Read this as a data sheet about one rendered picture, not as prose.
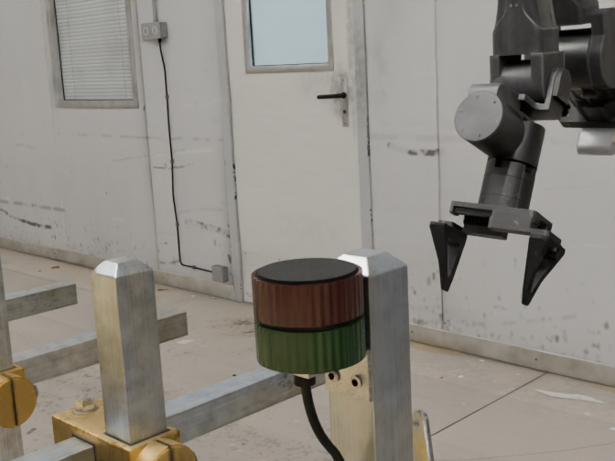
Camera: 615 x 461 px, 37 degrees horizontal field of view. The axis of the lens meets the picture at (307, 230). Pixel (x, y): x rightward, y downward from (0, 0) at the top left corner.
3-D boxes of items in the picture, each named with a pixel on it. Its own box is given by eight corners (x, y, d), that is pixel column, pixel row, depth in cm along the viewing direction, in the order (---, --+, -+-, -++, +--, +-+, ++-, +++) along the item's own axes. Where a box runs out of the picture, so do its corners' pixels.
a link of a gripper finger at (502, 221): (534, 303, 96) (552, 217, 97) (471, 292, 100) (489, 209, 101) (554, 313, 101) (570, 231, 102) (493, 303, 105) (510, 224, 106)
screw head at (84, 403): (89, 402, 80) (88, 390, 79) (102, 409, 78) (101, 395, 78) (68, 411, 78) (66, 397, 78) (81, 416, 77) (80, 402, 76)
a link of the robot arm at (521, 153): (555, 126, 106) (510, 124, 109) (531, 105, 100) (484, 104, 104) (543, 183, 105) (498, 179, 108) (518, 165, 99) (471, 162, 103)
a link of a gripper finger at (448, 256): (472, 292, 100) (490, 209, 101) (415, 282, 104) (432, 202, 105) (494, 303, 105) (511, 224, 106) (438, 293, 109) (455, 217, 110)
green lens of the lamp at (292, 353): (309, 331, 54) (307, 295, 54) (388, 350, 50) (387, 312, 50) (233, 359, 50) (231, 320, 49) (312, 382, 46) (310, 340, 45)
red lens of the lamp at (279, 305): (307, 291, 54) (306, 254, 53) (386, 306, 49) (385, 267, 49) (231, 315, 49) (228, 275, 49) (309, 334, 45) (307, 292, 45)
